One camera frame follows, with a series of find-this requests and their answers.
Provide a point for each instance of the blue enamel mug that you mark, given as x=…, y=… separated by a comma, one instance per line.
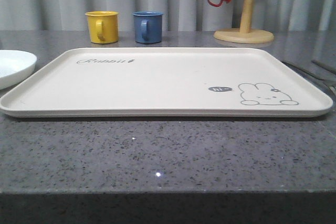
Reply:
x=148, y=27

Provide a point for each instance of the silver metal chopstick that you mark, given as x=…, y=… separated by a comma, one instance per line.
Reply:
x=324, y=66

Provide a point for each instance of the white round plate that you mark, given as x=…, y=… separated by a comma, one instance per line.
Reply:
x=16, y=66

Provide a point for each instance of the wooden mug tree stand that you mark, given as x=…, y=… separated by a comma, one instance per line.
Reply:
x=245, y=34

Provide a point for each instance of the silver metal spoon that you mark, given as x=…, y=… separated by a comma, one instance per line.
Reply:
x=330, y=84

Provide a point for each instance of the yellow enamel mug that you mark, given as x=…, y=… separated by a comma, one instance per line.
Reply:
x=103, y=26

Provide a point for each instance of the grey curtain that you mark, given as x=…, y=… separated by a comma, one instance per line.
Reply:
x=179, y=15

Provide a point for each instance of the beige rabbit serving tray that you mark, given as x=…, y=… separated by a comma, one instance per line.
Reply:
x=165, y=82

